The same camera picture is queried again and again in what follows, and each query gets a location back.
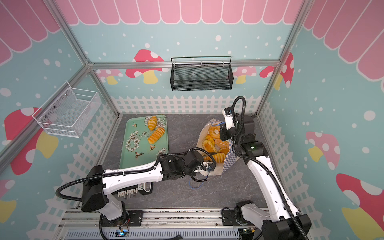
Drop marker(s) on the black tool rack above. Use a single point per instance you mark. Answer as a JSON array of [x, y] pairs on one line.
[[142, 189]]

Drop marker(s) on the long twisted bread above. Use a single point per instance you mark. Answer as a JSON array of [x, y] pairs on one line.
[[156, 135]]

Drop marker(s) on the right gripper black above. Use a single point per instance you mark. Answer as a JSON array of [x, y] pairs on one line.
[[225, 133]]

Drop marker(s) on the checkered paper bag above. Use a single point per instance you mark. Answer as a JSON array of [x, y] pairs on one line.
[[230, 159]]

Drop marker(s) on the small croissant bread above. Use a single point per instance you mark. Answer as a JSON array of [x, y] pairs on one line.
[[152, 123]]

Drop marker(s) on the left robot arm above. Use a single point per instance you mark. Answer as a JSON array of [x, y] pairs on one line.
[[95, 191]]

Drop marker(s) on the black mesh wall basket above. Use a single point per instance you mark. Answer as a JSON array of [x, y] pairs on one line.
[[207, 73]]

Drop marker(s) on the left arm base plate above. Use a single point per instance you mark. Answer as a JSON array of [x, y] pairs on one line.
[[132, 218]]

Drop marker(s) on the rectangular crusty pastry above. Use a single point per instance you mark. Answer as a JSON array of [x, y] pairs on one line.
[[209, 146]]

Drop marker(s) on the ring doughnut bread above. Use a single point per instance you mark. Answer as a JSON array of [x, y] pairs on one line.
[[214, 132]]

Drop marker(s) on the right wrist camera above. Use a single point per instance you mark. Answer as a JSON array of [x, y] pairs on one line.
[[229, 118]]

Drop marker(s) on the white wire wall basket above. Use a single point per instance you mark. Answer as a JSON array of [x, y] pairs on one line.
[[68, 112]]

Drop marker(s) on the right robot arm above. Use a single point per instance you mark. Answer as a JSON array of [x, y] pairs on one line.
[[282, 220]]

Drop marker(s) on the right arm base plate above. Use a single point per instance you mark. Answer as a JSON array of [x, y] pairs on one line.
[[230, 218]]

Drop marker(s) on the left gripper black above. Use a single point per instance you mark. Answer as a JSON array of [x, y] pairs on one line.
[[191, 172]]

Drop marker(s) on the oval bun bread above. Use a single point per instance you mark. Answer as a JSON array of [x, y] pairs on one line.
[[222, 144]]

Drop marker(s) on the green floral tray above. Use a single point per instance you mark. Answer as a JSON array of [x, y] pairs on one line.
[[136, 150]]

